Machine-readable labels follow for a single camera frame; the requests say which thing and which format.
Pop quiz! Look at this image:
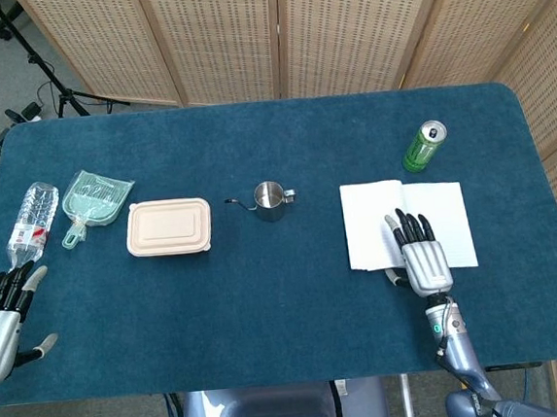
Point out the green dustpan in plastic bag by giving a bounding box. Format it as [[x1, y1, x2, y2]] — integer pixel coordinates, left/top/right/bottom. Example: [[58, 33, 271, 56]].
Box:
[[54, 164, 142, 251]]

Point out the black power adapter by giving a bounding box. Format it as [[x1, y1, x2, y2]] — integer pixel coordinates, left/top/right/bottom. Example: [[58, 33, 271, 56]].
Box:
[[3, 99, 44, 125]]

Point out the green energy drink can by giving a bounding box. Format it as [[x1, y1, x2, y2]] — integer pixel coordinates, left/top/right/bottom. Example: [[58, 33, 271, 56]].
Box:
[[398, 119, 452, 175]]

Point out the blue-grey robot torso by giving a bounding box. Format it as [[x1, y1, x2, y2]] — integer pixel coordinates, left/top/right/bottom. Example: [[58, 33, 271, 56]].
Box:
[[176, 373, 392, 417]]

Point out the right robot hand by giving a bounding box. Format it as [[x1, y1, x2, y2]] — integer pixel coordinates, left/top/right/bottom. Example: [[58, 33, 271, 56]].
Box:
[[378, 202, 456, 301]]

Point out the black tripod stand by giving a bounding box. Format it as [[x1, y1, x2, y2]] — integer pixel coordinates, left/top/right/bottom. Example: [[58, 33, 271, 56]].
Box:
[[0, 0, 131, 124]]

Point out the beige lidded food container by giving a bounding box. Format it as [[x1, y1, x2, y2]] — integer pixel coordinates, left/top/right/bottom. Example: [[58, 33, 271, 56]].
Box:
[[122, 195, 216, 260]]

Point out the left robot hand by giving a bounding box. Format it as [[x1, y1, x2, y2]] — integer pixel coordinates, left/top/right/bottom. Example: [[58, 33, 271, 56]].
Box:
[[0, 258, 63, 386]]

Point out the blue table cloth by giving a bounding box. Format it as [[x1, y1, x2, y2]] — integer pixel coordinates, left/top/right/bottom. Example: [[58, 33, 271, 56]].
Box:
[[0, 74, 557, 410]]

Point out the clear plastic water bottle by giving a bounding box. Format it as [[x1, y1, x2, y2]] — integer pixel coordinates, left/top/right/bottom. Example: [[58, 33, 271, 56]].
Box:
[[0, 179, 67, 270]]

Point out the white notebook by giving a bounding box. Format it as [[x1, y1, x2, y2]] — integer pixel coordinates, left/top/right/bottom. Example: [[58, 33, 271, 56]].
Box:
[[338, 171, 480, 280]]

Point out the woven wooden folding screen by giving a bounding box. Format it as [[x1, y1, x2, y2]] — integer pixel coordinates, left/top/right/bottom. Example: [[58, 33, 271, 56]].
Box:
[[15, 0, 557, 417]]

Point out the steel gooseneck pitcher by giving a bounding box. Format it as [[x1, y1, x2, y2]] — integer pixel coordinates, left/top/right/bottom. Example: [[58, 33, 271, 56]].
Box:
[[222, 178, 301, 227]]

